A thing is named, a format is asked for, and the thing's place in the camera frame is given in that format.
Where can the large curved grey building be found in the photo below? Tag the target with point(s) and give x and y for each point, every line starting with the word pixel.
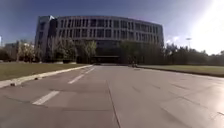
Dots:
pixel 106 30

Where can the grey concrete slab road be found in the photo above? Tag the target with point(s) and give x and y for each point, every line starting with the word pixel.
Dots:
pixel 133 96

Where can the row of trees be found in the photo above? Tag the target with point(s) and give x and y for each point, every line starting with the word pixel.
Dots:
pixel 66 50
pixel 186 56

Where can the white dashed centre line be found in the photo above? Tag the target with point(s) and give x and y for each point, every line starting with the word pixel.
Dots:
pixel 46 97

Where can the pale stone kerb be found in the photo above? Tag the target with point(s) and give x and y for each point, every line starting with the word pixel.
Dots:
pixel 33 77

